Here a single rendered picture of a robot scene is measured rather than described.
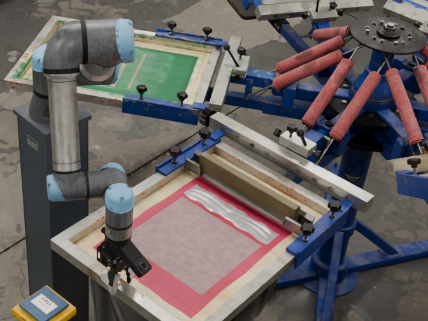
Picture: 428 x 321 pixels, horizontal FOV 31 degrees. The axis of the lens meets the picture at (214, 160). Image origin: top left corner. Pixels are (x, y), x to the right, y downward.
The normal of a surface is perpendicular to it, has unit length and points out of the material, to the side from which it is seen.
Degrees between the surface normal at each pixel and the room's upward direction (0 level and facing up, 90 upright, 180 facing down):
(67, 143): 66
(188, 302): 0
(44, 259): 90
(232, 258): 0
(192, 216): 0
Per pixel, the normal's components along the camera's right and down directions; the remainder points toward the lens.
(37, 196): -0.71, 0.37
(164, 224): 0.10, -0.79
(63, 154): 0.00, 0.23
